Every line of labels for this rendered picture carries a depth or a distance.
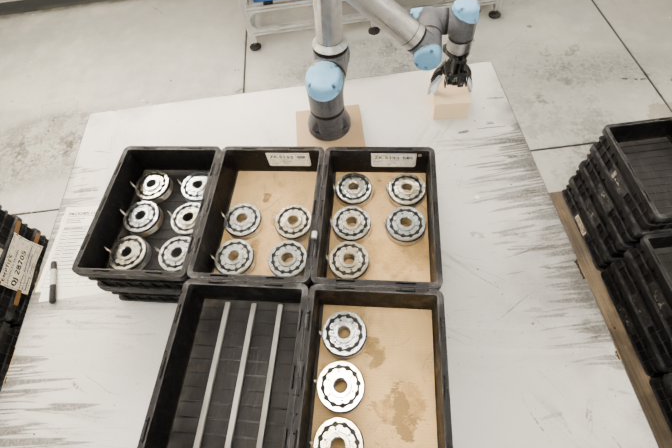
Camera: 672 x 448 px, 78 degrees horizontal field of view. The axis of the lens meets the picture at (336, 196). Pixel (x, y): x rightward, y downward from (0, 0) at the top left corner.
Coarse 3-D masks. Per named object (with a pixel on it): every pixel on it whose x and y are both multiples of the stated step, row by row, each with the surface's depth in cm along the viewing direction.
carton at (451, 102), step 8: (432, 72) 150; (440, 88) 145; (448, 88) 145; (456, 88) 144; (464, 88) 144; (432, 96) 146; (440, 96) 143; (448, 96) 143; (456, 96) 142; (464, 96) 142; (432, 104) 147; (440, 104) 141; (448, 104) 141; (456, 104) 141; (464, 104) 141; (432, 112) 147; (440, 112) 144; (448, 112) 144; (456, 112) 144; (464, 112) 144
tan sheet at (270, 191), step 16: (240, 176) 125; (256, 176) 125; (272, 176) 124; (288, 176) 124; (304, 176) 123; (240, 192) 122; (256, 192) 122; (272, 192) 121; (288, 192) 121; (304, 192) 120; (272, 208) 118; (272, 224) 115; (224, 240) 114; (256, 240) 113; (272, 240) 113; (304, 240) 112; (256, 256) 111; (256, 272) 108
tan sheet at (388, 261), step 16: (336, 176) 122; (368, 176) 121; (384, 176) 121; (384, 192) 118; (336, 208) 116; (368, 208) 115; (384, 208) 115; (416, 208) 114; (352, 224) 113; (336, 240) 111; (368, 240) 110; (384, 240) 110; (384, 256) 107; (400, 256) 107; (416, 256) 107; (368, 272) 105; (384, 272) 105; (400, 272) 105; (416, 272) 104
